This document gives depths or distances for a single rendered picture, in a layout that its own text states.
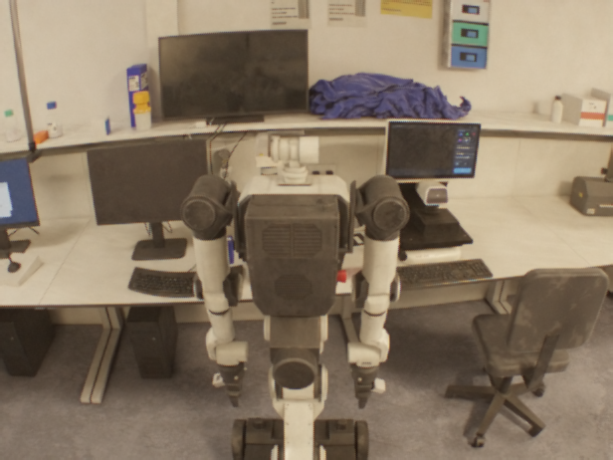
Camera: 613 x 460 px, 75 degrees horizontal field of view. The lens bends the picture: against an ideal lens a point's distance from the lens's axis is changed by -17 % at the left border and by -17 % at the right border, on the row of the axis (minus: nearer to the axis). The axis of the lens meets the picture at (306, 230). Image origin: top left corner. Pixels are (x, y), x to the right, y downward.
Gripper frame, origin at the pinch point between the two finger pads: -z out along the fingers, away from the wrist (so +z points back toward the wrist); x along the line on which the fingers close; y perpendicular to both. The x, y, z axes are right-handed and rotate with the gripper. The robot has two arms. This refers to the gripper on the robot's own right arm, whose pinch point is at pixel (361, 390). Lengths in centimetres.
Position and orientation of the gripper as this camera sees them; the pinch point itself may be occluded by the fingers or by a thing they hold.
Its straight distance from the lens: 170.4
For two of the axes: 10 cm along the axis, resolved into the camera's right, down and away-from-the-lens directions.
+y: -10.0, 0.0, 0.1
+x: 0.1, -6.1, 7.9
